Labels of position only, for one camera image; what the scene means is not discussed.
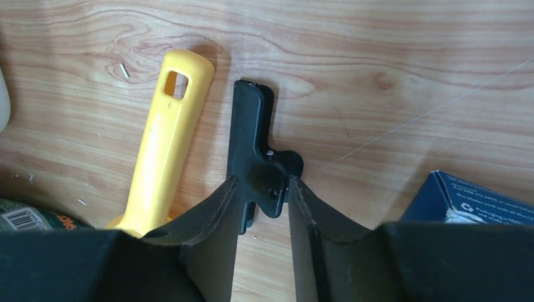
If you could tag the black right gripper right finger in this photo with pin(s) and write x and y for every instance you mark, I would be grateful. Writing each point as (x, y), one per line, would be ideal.
(337, 259)

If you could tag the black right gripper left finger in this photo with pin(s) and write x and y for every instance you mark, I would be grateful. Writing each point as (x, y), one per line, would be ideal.
(188, 259)

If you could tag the yellow litter scoop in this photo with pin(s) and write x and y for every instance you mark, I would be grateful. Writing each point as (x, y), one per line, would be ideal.
(181, 90)

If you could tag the black bag sealing clip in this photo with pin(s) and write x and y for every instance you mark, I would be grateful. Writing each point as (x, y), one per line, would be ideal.
(263, 173)

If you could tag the green cat litter bag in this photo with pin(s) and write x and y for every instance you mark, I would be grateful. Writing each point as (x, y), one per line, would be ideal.
(19, 217)

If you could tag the blue razor package box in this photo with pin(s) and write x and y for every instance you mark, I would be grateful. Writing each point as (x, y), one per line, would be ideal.
(446, 198)

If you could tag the yellow litter box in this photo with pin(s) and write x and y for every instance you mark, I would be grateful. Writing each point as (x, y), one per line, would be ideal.
(5, 103)

